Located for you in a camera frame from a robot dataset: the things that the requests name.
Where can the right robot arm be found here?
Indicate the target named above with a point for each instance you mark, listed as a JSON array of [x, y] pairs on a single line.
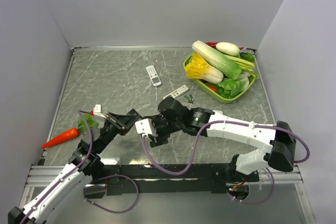
[[274, 144]]

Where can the small white button remote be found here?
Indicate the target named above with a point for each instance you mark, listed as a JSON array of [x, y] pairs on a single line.
[[178, 92]]

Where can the green celery stalks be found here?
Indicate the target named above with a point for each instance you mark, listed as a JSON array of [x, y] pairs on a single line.
[[246, 61]]

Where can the green lettuce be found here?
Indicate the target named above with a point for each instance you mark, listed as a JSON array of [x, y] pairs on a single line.
[[230, 88]]

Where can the green plastic tray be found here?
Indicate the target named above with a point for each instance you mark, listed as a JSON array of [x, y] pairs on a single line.
[[210, 88]]

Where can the green leaf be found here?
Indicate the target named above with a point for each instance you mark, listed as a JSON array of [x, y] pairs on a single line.
[[88, 120]]

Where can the orange carrot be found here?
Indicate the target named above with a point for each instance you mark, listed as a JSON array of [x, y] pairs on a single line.
[[63, 137]]

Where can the red chili pepper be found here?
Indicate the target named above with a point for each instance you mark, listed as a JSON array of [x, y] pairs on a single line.
[[212, 44]]

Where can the green napa cabbage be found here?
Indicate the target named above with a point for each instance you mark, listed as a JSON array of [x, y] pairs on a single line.
[[217, 59]]

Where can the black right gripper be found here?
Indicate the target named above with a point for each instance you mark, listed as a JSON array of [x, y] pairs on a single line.
[[160, 139]]

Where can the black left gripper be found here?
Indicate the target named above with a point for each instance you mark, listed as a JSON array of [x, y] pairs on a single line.
[[123, 123]]

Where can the white remote with screen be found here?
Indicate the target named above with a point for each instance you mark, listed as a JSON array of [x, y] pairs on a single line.
[[153, 75]]

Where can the yellow napa cabbage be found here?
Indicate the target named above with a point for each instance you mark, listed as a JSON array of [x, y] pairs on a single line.
[[198, 68]]

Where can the white radish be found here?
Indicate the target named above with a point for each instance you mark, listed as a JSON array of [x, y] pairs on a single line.
[[228, 48]]

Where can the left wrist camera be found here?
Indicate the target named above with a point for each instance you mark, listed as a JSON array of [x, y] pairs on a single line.
[[97, 111]]

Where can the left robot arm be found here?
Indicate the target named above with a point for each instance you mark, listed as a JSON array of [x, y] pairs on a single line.
[[83, 167]]

